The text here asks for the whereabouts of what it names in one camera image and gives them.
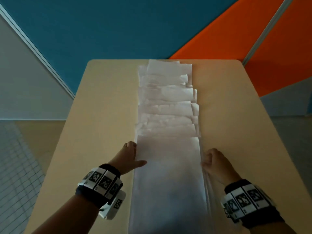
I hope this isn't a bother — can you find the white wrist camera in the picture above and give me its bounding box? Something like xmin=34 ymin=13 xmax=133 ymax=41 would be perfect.
xmin=98 ymin=189 xmax=127 ymax=220

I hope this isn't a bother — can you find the silver partition post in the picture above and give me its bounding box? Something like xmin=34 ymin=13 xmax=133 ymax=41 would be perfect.
xmin=242 ymin=0 xmax=296 ymax=66
xmin=0 ymin=3 xmax=76 ymax=99

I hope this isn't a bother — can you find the person's left forearm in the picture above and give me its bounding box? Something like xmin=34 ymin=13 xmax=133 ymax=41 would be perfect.
xmin=31 ymin=194 xmax=101 ymax=234

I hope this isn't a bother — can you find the person's left hand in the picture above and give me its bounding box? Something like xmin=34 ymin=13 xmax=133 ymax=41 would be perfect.
xmin=108 ymin=141 xmax=148 ymax=176

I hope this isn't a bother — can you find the person's right hand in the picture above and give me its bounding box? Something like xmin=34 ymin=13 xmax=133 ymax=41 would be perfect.
xmin=200 ymin=148 xmax=242 ymax=186

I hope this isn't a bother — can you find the stack of white papers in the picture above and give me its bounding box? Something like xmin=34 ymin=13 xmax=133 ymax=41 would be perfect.
xmin=128 ymin=58 xmax=215 ymax=234

